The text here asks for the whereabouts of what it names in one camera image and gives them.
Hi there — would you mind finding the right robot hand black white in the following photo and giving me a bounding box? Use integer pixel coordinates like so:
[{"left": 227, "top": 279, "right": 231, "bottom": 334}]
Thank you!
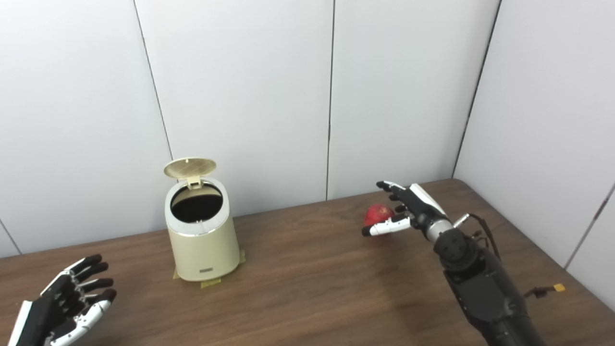
[{"left": 362, "top": 181, "right": 455, "bottom": 237}]

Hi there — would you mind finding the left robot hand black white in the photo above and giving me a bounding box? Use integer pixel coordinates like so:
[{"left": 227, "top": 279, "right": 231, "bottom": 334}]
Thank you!
[{"left": 7, "top": 254, "right": 117, "bottom": 346}]

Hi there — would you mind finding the red apple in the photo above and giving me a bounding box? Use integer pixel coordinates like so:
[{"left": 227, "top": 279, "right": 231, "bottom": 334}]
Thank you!
[{"left": 364, "top": 204, "right": 395, "bottom": 227}]

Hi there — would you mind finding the cream-colored round bin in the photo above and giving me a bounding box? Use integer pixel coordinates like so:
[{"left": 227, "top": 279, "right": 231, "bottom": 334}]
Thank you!
[{"left": 164, "top": 177, "right": 241, "bottom": 282}]

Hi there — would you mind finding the cream round bin lid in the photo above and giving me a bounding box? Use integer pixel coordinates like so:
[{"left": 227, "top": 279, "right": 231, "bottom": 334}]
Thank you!
[{"left": 163, "top": 157, "right": 217, "bottom": 189}]

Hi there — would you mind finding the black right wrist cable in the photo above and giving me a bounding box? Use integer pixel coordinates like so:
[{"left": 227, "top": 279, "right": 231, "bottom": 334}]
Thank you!
[{"left": 454, "top": 213, "right": 500, "bottom": 260}]

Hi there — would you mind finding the yellow connector with wire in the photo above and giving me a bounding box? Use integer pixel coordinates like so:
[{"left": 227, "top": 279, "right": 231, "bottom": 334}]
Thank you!
[{"left": 524, "top": 284, "right": 566, "bottom": 298}]

